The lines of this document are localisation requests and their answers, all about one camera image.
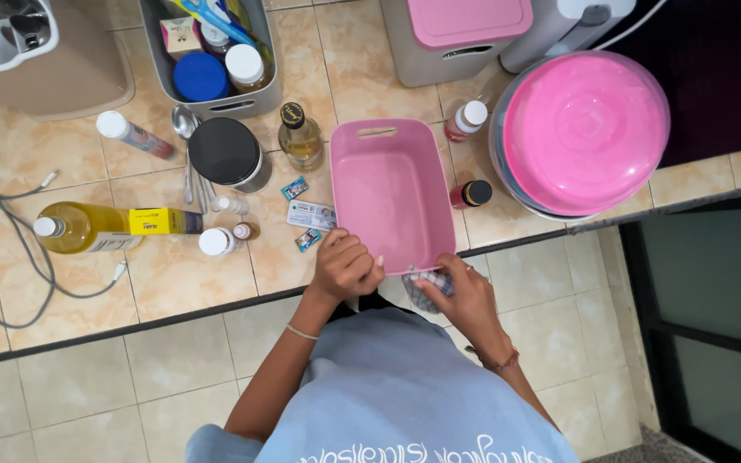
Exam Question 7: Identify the person's left hand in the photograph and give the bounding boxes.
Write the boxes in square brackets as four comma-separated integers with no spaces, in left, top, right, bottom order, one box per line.
[309,228,386,304]

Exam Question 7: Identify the person's right hand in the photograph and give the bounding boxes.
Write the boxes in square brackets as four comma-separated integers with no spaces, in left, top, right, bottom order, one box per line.
[412,253,512,354]

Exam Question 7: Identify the checked cleaning cloth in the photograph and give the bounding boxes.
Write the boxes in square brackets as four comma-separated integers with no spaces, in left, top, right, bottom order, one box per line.
[401,265,455,315]

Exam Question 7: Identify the pink plastic basket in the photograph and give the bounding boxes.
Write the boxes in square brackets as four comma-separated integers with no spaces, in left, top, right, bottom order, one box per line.
[329,118,458,277]

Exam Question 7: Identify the small blue sachet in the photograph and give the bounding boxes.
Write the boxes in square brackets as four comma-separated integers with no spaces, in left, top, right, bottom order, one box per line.
[280,176,310,202]
[294,228,324,253]

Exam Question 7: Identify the white flat packet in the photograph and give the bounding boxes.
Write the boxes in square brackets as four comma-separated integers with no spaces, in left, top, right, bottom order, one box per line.
[286,198,338,233]

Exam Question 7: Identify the small red black capped bottle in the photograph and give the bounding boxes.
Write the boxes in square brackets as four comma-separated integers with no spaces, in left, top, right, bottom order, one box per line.
[449,179,494,211]

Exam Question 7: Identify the light blue shirt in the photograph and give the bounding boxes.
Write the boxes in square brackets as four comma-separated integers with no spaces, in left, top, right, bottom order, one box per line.
[185,306,581,463]

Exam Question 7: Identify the small white capped bottle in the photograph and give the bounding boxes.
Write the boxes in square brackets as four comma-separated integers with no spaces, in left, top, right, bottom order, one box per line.
[198,226,238,257]

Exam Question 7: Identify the small clear bottle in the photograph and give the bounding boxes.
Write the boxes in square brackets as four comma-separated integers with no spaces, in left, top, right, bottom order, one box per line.
[210,194,251,216]

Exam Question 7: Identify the black capped glass oil bottle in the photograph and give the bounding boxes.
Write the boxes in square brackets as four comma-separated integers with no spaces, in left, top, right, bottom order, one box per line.
[277,101,325,173]

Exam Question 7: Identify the black lid jar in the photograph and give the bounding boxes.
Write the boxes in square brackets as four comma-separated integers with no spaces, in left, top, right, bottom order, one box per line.
[188,116,274,195]

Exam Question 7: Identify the white capped red label bottle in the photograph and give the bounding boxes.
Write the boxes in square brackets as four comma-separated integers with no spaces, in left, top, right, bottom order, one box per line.
[444,99,489,144]
[96,110,178,162]

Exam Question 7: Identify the yellow carton box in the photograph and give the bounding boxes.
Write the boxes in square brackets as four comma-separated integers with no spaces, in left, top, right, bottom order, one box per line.
[127,206,205,237]

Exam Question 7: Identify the grey plastic basket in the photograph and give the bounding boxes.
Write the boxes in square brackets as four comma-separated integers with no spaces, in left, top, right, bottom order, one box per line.
[138,0,283,120]

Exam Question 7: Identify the metal spoons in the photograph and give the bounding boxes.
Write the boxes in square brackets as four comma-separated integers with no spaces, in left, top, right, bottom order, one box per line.
[171,104,218,215]

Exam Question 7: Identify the large pink plastic basin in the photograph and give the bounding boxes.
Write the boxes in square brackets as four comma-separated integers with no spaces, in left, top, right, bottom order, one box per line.
[489,49,672,223]

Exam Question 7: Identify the white lid glass jar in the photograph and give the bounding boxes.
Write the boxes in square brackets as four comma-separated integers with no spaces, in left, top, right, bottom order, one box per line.
[224,43,268,95]

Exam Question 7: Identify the grey floor mat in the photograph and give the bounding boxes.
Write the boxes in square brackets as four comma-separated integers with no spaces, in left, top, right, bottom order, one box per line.
[584,423,714,463]

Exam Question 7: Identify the blue lid jar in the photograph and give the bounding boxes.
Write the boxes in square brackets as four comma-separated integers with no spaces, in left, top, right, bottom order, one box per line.
[173,51,230,103]

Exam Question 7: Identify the dark framed glass door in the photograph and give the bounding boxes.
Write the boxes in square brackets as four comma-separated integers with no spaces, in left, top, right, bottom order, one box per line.
[620,189,741,463]

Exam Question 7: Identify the grey bin with pink lid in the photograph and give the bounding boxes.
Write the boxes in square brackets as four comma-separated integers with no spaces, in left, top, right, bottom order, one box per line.
[380,0,535,89]

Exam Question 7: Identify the large yellow oil bottle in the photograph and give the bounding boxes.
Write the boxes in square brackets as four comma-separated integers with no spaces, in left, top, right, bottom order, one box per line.
[32,201,147,256]

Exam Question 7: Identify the blue plastic utensil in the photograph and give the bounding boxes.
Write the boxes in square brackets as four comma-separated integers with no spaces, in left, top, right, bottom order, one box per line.
[171,0,257,47]

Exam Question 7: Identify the small cream carton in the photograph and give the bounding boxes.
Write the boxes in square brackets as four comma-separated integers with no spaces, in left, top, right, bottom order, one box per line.
[160,17,204,60]

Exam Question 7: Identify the white grey appliance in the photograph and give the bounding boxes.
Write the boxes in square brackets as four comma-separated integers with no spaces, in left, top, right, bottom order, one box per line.
[498,0,638,74]

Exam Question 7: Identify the black stove top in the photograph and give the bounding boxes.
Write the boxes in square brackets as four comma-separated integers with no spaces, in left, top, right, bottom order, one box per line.
[586,0,741,170]

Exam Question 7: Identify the beige plastic bin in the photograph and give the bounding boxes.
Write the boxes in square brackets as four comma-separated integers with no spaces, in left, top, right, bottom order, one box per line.
[0,0,136,122]

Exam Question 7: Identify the red thread bracelet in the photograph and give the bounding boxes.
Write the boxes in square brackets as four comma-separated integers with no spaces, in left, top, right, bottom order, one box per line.
[464,345,521,374]

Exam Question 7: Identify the thin gold bracelet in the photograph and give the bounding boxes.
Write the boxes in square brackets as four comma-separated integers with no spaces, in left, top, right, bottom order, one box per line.
[285,322,320,342]

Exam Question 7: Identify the white cable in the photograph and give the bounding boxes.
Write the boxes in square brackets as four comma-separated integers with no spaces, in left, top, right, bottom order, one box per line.
[592,0,668,51]

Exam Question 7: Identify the grey cable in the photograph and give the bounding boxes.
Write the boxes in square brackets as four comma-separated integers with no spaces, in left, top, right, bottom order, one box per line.
[0,167,129,331]

